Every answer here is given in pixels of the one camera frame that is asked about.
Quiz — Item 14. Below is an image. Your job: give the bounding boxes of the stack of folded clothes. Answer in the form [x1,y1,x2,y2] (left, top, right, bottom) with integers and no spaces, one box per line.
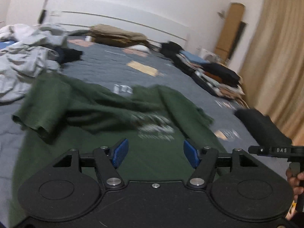
[174,50,246,105]

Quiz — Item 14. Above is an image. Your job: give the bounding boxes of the green t-shirt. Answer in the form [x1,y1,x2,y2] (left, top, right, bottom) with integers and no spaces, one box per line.
[11,72,226,221]

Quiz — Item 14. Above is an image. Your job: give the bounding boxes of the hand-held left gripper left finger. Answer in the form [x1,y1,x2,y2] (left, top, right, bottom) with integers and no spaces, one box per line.
[52,138,130,191]

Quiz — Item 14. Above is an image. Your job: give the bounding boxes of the person's right hand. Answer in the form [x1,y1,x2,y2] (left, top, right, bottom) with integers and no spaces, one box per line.
[286,167,304,202]

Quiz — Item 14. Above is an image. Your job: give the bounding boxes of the khaki clothes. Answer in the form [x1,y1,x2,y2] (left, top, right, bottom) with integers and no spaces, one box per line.
[85,24,149,48]

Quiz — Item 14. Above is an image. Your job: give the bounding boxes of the black garment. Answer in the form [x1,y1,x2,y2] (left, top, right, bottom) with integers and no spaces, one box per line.
[160,41,188,57]
[56,47,83,64]

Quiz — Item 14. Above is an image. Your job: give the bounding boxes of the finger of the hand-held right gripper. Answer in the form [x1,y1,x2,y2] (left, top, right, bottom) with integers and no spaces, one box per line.
[248,146,271,157]

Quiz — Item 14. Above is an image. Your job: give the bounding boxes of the pile of grey clothes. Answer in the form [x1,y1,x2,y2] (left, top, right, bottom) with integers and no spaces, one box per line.
[0,23,69,102]

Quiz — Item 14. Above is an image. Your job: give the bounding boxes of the black panel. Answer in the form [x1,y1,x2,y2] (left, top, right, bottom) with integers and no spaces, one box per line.
[229,21,247,61]

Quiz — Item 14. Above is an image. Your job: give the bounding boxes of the grey printed quilt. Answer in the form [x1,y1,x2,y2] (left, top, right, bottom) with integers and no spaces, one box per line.
[0,37,295,221]

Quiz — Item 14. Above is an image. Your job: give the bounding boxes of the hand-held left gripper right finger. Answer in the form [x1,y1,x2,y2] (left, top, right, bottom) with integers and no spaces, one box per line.
[183,138,260,191]

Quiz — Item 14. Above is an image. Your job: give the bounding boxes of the tall flat cardboard box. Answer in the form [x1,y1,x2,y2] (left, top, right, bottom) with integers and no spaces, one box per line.
[215,2,245,61]

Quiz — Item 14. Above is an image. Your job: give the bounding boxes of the white headboard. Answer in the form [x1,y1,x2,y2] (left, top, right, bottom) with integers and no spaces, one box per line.
[44,0,190,47]

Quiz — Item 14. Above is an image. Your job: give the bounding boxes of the white cloth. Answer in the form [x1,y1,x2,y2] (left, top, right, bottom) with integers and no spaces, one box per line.
[128,44,152,54]

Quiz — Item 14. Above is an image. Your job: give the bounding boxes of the beige curtain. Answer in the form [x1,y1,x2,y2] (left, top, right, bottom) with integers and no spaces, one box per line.
[239,0,304,145]

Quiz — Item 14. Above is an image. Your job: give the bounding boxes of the black cloth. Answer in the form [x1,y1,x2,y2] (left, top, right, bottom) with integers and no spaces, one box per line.
[234,109,292,148]

